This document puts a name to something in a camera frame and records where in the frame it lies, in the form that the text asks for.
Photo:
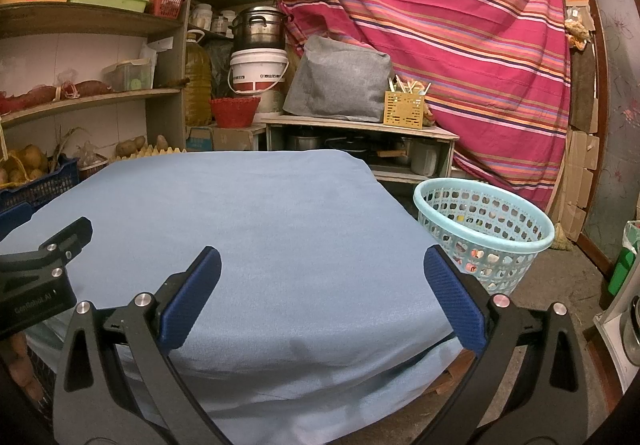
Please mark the grey fabric cover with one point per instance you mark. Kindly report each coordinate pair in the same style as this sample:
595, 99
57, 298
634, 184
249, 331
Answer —
335, 80

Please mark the green plastic container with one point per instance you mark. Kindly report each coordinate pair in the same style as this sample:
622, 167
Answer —
622, 270

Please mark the white plastic canister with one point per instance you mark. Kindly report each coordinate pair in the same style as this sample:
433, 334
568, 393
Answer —
425, 157

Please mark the small potato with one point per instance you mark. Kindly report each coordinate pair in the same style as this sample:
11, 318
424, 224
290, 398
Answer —
161, 142

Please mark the dark frying pan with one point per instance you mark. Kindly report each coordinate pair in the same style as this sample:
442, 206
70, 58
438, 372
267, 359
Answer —
350, 144

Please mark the stack of cardboard pieces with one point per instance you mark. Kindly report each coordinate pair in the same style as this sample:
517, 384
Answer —
580, 160

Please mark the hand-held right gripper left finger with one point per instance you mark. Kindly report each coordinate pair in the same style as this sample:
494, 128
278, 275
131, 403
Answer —
192, 295

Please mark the red striped cloth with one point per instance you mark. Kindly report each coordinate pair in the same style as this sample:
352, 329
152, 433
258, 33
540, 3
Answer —
425, 25

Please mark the steel cooking pot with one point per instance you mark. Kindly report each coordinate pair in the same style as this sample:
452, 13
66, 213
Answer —
257, 27

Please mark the large potato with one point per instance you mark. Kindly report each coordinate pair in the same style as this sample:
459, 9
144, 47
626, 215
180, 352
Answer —
131, 145

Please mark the wooden shelf unit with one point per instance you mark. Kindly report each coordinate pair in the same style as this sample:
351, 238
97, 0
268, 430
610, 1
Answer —
90, 20

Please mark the small red basket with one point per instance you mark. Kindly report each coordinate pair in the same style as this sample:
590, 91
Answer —
167, 6

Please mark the blue plastic crate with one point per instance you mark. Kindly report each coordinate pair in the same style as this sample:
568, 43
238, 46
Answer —
45, 190

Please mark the red plastic bowl basket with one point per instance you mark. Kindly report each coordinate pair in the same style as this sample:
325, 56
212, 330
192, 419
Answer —
235, 111

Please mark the white jar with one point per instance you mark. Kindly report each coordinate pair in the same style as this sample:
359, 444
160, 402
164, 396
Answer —
225, 22
201, 17

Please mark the bundle of chopsticks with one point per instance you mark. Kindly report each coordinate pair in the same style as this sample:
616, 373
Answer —
407, 86

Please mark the small steel pot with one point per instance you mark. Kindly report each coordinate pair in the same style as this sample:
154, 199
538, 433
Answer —
302, 142

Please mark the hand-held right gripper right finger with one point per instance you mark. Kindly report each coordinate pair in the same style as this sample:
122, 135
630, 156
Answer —
452, 297

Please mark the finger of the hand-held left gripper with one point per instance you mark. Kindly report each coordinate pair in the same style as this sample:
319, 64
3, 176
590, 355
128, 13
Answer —
70, 235

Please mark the light blue plastic basket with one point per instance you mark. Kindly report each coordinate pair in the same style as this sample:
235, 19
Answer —
505, 266

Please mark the yellow utensil holder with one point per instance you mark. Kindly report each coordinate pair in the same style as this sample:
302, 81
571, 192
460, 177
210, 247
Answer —
402, 110

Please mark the person's left hand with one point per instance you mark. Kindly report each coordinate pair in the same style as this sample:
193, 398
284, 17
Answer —
22, 365

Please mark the yellow egg tray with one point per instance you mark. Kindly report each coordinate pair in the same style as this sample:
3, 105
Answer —
160, 154

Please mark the pile of potatoes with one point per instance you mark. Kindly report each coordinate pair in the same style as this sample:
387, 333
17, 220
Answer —
30, 157

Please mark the low wooden cabinet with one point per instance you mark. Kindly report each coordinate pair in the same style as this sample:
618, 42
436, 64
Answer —
360, 125

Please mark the sweet potato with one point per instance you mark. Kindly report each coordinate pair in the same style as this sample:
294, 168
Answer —
25, 101
87, 88

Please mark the white plastic bucket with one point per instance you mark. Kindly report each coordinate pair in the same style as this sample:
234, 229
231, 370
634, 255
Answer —
257, 67

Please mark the clear plastic container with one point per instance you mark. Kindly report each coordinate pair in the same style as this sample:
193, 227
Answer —
127, 77

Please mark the large cooking oil bottle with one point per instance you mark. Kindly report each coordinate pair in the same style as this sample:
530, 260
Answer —
197, 80

